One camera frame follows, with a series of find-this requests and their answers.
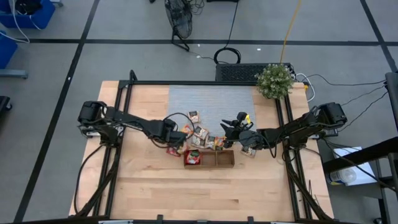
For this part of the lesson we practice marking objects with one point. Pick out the grey metal base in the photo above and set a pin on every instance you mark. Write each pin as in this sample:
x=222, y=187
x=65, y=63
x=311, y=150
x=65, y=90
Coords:
x=14, y=73

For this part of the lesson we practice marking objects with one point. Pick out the black perforated computer case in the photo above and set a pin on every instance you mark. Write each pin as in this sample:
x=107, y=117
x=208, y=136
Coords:
x=236, y=72

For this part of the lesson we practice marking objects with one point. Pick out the white labelled can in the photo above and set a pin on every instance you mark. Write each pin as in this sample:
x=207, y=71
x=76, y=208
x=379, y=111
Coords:
x=340, y=177

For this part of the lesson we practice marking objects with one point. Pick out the black floor fan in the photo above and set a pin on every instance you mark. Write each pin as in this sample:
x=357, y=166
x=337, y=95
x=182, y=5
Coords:
x=178, y=15

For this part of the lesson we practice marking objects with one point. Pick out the black shelf frame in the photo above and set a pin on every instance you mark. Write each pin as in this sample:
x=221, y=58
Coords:
x=357, y=157

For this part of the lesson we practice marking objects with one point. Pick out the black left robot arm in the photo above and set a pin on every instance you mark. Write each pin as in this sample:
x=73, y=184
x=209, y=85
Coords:
x=130, y=119

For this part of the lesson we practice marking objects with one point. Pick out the black wheeled object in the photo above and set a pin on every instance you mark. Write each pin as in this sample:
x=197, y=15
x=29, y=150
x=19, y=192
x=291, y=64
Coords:
x=4, y=104

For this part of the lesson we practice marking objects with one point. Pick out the green potted plant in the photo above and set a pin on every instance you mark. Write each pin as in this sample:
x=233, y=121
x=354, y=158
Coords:
x=275, y=81

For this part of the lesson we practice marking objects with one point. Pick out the black metal table frame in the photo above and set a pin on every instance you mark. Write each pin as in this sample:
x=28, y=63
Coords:
x=186, y=83

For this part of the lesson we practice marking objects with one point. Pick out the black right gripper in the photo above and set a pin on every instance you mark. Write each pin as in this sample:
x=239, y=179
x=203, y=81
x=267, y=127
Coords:
x=239, y=133

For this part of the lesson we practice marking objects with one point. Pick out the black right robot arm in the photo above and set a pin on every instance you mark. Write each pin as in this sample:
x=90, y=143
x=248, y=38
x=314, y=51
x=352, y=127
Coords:
x=298, y=127

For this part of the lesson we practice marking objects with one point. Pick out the white cinnamon apple tea packet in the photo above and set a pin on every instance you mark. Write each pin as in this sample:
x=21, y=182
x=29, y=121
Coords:
x=210, y=142
x=201, y=132
x=194, y=117
x=197, y=142

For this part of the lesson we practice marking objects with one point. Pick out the large blue bin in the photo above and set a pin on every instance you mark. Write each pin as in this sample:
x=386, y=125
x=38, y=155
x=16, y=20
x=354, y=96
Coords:
x=43, y=18

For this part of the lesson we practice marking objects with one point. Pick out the grey woven placemat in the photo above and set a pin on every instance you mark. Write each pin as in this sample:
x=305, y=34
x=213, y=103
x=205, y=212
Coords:
x=214, y=99

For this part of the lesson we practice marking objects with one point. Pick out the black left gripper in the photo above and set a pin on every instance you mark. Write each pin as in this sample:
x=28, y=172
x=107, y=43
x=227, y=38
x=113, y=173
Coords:
x=172, y=135

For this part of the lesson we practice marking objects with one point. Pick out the white paper sheet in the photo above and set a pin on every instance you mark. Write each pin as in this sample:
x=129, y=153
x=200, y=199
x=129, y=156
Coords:
x=360, y=174

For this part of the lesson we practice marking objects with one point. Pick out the wooden tea organizer box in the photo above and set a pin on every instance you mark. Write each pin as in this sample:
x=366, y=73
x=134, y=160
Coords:
x=217, y=159

